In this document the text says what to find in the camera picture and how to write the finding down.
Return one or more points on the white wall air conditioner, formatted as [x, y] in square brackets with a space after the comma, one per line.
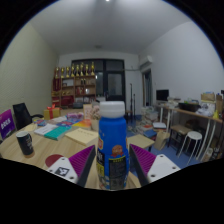
[145, 61]

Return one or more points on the brown paper bag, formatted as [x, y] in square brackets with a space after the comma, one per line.
[161, 140]

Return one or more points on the wooden shelf unit with trophies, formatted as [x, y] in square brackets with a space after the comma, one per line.
[73, 90]

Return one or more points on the blue white-capped drink bottle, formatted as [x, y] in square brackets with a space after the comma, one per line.
[112, 140]

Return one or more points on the black office chair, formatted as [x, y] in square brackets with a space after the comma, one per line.
[21, 115]

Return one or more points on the flat round red coaster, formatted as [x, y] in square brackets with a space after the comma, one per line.
[52, 160]

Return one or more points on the wooden stool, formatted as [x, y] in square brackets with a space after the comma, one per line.
[181, 129]

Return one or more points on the purple sign board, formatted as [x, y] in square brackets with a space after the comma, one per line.
[6, 124]

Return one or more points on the black computer monitor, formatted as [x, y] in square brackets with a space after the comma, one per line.
[162, 95]

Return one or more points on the long wooden side desk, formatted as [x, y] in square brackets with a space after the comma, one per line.
[196, 115]

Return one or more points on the black tripod stand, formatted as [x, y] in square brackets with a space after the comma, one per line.
[131, 100]

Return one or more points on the black mug with white inside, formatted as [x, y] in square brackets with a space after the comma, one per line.
[25, 143]

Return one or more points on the yellow gift box red ribbon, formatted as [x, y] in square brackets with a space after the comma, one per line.
[51, 113]

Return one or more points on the orange standing card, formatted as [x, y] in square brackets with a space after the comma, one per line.
[87, 111]

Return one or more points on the teal book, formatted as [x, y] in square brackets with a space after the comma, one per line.
[56, 132]

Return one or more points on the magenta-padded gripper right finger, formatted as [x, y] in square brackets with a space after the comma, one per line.
[145, 160]

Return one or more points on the black framed glass door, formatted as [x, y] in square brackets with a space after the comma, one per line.
[115, 83]

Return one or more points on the pale yellow book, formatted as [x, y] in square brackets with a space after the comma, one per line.
[30, 127]

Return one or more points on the small light wood table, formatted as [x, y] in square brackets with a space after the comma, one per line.
[141, 140]

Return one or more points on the pink flowers in white pot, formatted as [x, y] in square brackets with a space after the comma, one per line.
[95, 115]

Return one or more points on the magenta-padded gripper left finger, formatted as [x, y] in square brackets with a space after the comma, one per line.
[81, 160]

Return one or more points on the white round stool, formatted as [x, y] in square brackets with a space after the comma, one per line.
[194, 135]

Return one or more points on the pile of books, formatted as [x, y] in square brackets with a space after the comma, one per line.
[146, 118]

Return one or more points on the orange book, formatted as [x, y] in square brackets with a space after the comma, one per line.
[82, 124]

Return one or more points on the white printed booklet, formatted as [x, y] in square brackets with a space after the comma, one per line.
[45, 129]

